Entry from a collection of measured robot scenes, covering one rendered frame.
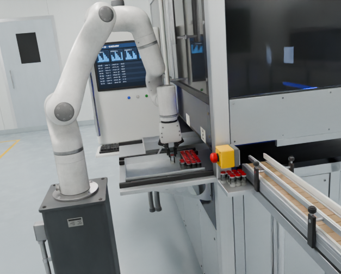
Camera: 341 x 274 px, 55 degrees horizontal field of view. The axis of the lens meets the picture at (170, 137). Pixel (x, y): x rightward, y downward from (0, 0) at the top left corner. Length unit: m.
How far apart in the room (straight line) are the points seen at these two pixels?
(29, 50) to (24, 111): 1.18
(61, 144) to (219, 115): 0.63
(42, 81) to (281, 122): 5.95
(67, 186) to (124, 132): 0.98
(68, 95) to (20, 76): 5.77
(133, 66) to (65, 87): 1.00
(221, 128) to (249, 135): 0.12
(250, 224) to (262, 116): 0.48
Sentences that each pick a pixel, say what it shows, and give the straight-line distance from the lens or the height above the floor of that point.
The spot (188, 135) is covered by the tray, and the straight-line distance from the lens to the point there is 1.99.
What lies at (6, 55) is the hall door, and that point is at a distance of 7.08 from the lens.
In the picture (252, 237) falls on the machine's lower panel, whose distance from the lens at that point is 1.57.
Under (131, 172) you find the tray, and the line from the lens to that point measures 1.52.
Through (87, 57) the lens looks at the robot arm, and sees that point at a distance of 1.34.
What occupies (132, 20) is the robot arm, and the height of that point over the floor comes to 1.53.
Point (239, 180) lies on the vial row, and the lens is 1.30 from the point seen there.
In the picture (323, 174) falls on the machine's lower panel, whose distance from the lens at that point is 1.59.
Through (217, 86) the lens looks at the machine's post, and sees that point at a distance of 1.28.
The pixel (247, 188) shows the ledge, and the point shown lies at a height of 0.88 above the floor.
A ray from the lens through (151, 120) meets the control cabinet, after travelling 2.29.
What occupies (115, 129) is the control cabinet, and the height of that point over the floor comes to 0.90.
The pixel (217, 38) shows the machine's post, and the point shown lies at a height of 1.44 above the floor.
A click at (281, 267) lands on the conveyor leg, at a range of 1.40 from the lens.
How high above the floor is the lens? 1.43
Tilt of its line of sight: 16 degrees down
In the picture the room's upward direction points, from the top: 5 degrees counter-clockwise
